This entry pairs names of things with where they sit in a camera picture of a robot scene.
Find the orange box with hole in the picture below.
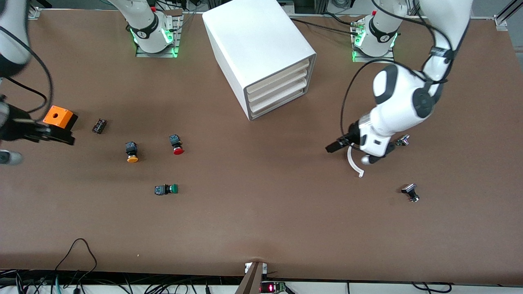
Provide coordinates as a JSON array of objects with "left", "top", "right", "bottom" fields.
[{"left": 42, "top": 105, "right": 78, "bottom": 132}]

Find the white cabinet drawer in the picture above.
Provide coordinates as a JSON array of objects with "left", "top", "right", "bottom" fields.
[
  {"left": 248, "top": 78, "right": 308, "bottom": 112},
  {"left": 249, "top": 88, "right": 308, "bottom": 120},
  {"left": 248, "top": 69, "right": 308, "bottom": 104},
  {"left": 246, "top": 58, "right": 312, "bottom": 95}
]

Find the white drawer cabinet shell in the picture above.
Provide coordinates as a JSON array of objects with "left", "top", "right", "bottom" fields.
[{"left": 202, "top": 0, "right": 317, "bottom": 122}]

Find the black cable on table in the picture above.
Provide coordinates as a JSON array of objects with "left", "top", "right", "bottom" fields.
[{"left": 291, "top": 18, "right": 361, "bottom": 36}]

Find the black looped cable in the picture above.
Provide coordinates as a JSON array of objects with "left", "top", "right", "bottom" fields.
[{"left": 53, "top": 238, "right": 99, "bottom": 286}]

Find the white semicircular bracket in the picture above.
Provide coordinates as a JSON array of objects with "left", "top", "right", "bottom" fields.
[{"left": 347, "top": 145, "right": 365, "bottom": 178}]

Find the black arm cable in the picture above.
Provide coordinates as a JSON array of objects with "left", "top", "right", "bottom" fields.
[
  {"left": 0, "top": 24, "right": 54, "bottom": 113},
  {"left": 340, "top": 0, "right": 455, "bottom": 142}
]

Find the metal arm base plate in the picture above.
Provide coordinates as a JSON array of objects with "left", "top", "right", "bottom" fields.
[
  {"left": 135, "top": 10, "right": 181, "bottom": 58},
  {"left": 352, "top": 18, "right": 396, "bottom": 64}
]

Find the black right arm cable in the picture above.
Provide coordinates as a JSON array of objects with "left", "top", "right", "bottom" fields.
[{"left": 0, "top": 24, "right": 54, "bottom": 113}]

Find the red push button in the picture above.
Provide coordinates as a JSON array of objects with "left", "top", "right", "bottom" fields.
[{"left": 169, "top": 134, "right": 185, "bottom": 156}]

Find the black switch silver face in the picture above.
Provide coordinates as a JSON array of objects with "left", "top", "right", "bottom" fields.
[{"left": 401, "top": 183, "right": 420, "bottom": 203}]

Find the black device red display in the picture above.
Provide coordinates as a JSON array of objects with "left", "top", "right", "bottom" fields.
[{"left": 260, "top": 281, "right": 287, "bottom": 294}]

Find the grey metal mount bracket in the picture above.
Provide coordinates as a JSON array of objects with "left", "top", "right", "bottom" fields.
[{"left": 235, "top": 261, "right": 268, "bottom": 294}]

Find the yellow push button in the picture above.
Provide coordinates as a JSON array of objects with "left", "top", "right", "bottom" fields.
[{"left": 125, "top": 141, "right": 140, "bottom": 164}]

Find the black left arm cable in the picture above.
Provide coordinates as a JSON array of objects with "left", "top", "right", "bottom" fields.
[{"left": 340, "top": 0, "right": 455, "bottom": 142}]

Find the green push button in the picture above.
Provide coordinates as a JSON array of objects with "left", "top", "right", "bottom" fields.
[{"left": 154, "top": 183, "right": 179, "bottom": 196}]

